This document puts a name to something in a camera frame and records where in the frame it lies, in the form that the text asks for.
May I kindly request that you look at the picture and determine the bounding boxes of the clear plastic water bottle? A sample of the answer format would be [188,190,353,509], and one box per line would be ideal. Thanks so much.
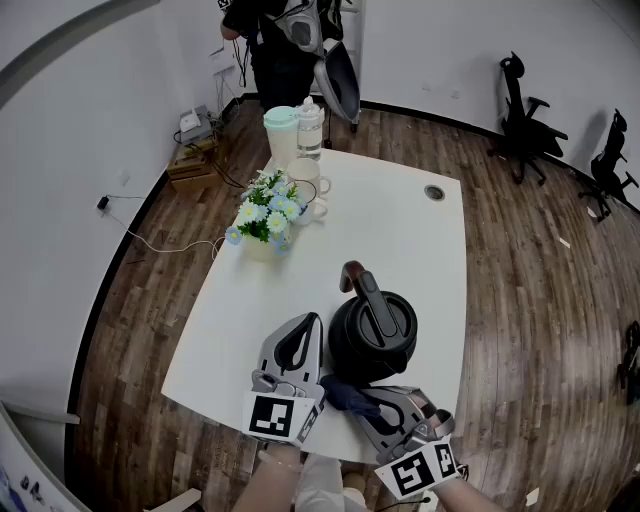
[295,95,327,162]

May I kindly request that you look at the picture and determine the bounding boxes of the tall white mug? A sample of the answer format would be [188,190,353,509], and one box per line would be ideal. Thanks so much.
[285,158,333,201]

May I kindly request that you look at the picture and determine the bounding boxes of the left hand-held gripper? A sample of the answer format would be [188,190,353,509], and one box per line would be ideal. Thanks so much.
[242,312,327,449]

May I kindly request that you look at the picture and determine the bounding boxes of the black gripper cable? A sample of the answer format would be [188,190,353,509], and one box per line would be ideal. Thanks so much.
[373,493,432,512]

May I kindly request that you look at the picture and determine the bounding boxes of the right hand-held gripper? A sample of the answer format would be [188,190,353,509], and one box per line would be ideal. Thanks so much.
[355,385,461,501]

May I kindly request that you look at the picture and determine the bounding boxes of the dark blue cloth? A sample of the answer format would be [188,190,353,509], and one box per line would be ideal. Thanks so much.
[319,374,384,419]

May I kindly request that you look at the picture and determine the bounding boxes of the person's right hand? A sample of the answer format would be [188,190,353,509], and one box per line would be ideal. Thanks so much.
[410,392,456,435]

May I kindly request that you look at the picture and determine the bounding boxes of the person's white clothing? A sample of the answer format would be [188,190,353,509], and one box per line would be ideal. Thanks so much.
[298,453,372,512]

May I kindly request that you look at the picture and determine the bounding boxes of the person's left forearm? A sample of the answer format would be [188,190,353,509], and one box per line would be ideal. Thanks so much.
[243,443,306,512]

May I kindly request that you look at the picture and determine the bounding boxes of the short white mug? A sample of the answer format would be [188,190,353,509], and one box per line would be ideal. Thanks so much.
[294,197,330,226]

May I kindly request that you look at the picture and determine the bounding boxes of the cream tumbler with mint lid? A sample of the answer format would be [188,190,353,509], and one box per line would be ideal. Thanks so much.
[263,105,302,172]

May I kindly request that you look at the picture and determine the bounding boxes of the person's right forearm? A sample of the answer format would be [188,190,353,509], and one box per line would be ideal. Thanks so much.
[434,477,506,512]

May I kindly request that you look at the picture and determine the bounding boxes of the grey equipment box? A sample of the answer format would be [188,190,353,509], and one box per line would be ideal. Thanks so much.
[179,105,217,147]

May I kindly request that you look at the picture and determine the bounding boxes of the potted blue white flowers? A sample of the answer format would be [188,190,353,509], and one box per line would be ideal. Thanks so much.
[224,168,309,264]

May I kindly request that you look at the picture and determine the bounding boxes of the pale wrist bracelet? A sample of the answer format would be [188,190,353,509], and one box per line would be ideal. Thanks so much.
[256,448,305,474]

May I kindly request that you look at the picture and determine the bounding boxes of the black kettle with brown handle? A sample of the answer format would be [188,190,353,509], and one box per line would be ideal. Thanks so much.
[327,259,419,389]

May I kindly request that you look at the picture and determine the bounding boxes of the black gear on floor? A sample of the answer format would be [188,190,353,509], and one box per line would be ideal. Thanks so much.
[616,319,640,407]

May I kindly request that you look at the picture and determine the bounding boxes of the cardboard box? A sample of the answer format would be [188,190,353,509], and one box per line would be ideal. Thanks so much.
[166,142,222,194]

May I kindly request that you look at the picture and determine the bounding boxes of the black office chair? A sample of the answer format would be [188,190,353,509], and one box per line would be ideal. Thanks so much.
[487,50,570,187]
[578,108,640,224]

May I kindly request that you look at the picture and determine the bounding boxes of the white board with grey frame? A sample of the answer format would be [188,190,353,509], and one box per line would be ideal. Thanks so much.
[0,398,82,512]

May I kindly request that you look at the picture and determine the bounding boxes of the white floor cable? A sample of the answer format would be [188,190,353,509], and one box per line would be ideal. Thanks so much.
[106,208,227,262]

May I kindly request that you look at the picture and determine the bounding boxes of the flat cardboard piece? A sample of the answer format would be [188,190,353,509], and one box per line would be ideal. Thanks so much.
[143,488,203,512]

